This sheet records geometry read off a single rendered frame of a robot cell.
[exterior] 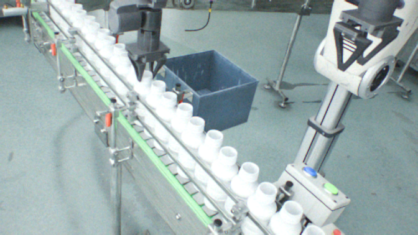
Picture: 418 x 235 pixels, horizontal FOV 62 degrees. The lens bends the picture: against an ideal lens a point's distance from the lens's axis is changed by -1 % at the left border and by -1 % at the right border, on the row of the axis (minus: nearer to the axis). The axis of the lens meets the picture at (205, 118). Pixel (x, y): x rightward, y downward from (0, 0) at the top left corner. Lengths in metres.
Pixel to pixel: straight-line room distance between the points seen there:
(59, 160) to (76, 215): 0.47
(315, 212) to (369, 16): 0.42
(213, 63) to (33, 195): 1.27
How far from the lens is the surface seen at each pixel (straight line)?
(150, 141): 1.00
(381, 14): 0.65
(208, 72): 1.74
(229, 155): 0.78
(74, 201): 2.18
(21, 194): 2.27
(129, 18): 0.85
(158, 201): 1.03
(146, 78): 0.97
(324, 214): 0.81
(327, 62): 1.24
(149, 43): 0.91
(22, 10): 1.65
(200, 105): 1.34
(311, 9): 3.00
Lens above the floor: 1.65
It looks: 36 degrees down
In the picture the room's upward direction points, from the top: 11 degrees clockwise
